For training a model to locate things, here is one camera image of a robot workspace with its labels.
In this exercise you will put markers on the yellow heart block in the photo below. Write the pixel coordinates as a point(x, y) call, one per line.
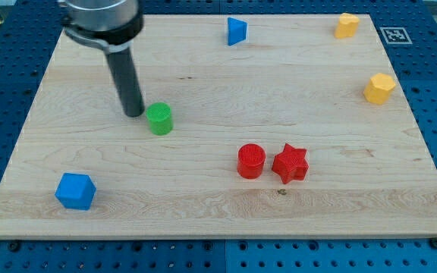
point(347, 26)

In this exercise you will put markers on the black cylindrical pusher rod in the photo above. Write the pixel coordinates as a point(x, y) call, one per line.
point(122, 68)

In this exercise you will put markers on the blue cube block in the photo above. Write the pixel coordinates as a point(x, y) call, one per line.
point(75, 191)

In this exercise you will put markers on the green cylinder block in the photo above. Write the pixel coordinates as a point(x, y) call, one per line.
point(159, 117)

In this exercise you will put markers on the wooden board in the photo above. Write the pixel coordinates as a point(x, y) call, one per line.
point(291, 81)

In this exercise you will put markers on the black white fiducial marker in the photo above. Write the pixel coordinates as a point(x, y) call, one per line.
point(395, 36)

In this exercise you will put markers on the red cylinder block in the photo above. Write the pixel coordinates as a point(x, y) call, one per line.
point(250, 161)

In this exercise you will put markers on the red star block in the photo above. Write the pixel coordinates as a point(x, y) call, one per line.
point(291, 164)

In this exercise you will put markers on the yellow hexagon block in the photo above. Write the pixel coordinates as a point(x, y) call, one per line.
point(379, 88)

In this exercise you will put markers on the blue triangle block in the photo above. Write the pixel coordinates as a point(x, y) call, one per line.
point(237, 30)

